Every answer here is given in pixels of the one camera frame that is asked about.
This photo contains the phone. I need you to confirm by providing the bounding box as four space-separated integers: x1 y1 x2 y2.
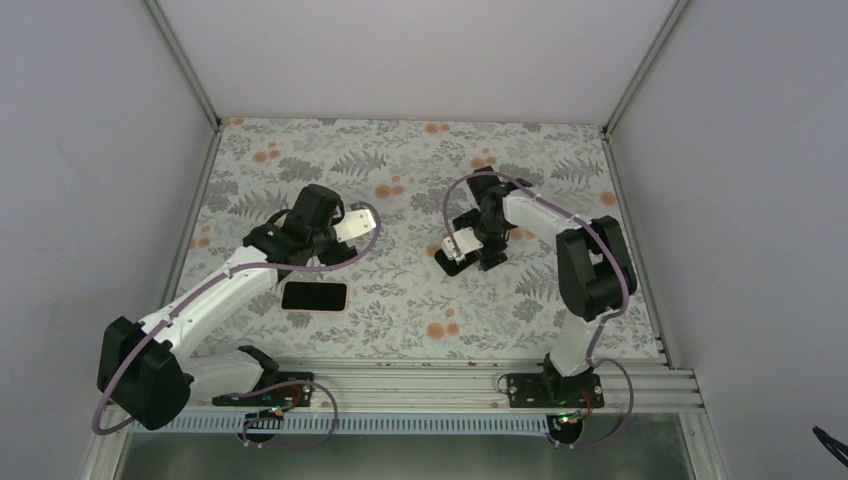
434 249 478 277
281 281 349 313

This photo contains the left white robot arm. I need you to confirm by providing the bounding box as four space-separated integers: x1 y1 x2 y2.
92 184 382 435

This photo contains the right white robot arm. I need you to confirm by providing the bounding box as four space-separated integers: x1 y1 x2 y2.
437 167 637 408

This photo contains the phone in pink case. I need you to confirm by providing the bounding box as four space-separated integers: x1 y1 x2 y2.
281 281 349 313

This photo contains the floral patterned table mat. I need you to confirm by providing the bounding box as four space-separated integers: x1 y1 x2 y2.
179 117 620 360

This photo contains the black object at edge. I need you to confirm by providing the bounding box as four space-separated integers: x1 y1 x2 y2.
812 426 848 467

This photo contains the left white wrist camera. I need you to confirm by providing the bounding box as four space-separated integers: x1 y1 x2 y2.
333 208 377 242

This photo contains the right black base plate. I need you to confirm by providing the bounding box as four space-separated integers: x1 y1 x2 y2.
498 369 605 409

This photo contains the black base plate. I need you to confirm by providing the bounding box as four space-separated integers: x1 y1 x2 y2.
498 369 605 409
211 371 314 409

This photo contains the right aluminium frame post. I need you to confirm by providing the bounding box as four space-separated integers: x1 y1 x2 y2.
602 0 690 141

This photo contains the aluminium frame post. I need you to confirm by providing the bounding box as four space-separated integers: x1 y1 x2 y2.
141 0 221 130
602 0 690 141

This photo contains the aluminium mounting rail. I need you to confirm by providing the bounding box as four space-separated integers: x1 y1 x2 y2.
132 357 705 417

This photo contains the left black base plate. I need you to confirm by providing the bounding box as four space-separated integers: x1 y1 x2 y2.
211 371 314 409

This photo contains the slotted grey cable duct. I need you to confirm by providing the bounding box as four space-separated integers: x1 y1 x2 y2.
158 411 552 436

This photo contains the left aluminium frame post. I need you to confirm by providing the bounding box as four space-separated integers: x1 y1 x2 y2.
141 0 221 130

